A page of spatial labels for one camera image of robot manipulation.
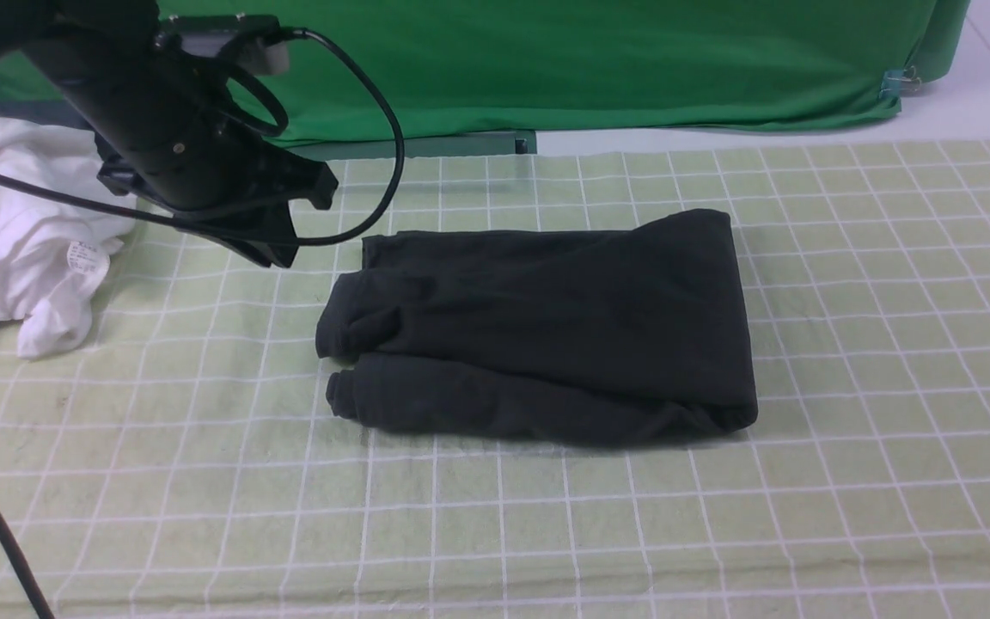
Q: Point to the dark green metal base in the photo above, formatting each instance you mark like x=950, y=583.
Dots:
x=483, y=143

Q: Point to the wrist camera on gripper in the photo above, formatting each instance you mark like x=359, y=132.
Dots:
x=253, y=42

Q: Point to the dark gray long-sleeve shirt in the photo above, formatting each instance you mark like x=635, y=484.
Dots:
x=604, y=338

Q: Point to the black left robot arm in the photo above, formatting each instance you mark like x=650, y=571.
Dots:
x=131, y=26

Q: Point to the green backdrop cloth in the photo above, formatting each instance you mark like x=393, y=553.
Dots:
x=452, y=67

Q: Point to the blue binder clip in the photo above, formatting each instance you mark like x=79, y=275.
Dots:
x=899, y=82

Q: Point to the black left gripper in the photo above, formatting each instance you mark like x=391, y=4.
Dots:
x=214, y=176

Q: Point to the gray garment behind white shirt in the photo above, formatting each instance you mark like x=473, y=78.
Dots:
x=47, y=113

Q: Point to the crumpled white shirt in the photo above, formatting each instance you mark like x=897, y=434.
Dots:
x=53, y=257

